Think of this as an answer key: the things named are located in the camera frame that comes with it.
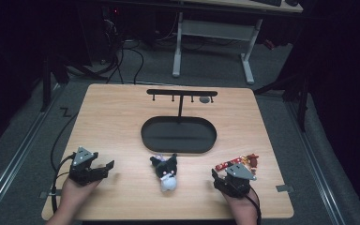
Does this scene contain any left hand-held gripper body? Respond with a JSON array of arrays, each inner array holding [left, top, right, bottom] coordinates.
[[67, 146, 99, 188]]

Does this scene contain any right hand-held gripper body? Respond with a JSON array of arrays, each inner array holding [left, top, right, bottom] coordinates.
[[220, 163, 258, 199]]

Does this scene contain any red charm keychain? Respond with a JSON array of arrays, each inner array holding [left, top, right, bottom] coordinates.
[[214, 153, 261, 176]]

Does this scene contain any black and white plush keychain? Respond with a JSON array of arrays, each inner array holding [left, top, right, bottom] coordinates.
[[149, 153, 179, 193]]

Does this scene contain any black hook rack with tray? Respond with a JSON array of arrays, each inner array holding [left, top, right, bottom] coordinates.
[[140, 88, 218, 155]]

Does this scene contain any person's right hand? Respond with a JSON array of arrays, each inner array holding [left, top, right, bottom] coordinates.
[[223, 189, 260, 218]]

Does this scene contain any person's left hand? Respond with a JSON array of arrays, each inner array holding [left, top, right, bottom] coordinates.
[[59, 177, 101, 214]]

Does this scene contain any grey tape patch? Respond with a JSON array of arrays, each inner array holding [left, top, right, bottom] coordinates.
[[276, 184, 295, 193], [38, 188, 64, 200]]

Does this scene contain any black metal stand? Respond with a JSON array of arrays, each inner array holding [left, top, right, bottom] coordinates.
[[39, 52, 109, 113], [252, 73, 311, 133]]

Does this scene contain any small red object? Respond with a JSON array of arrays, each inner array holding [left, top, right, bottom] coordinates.
[[262, 38, 277, 52]]

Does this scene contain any black keyboard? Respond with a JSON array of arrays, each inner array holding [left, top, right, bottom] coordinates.
[[250, 0, 283, 8]]

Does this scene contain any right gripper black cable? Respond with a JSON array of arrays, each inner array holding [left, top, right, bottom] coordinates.
[[246, 186, 263, 225]]

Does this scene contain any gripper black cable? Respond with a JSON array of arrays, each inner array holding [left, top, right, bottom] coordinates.
[[246, 186, 263, 225], [50, 152, 77, 214]]

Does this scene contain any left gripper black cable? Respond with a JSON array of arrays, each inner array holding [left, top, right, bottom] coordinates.
[[50, 152, 77, 214]]

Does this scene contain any black cable on floor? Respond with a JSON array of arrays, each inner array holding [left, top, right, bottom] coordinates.
[[50, 112, 80, 173]]

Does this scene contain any metal floor rail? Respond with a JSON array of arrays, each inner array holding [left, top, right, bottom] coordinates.
[[0, 83, 64, 219], [285, 100, 349, 225]]

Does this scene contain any bundle of black cables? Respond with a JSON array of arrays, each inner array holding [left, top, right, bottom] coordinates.
[[101, 8, 145, 86]]

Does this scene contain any white frame desk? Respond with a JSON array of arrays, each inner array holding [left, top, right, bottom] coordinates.
[[172, 0, 304, 85]]

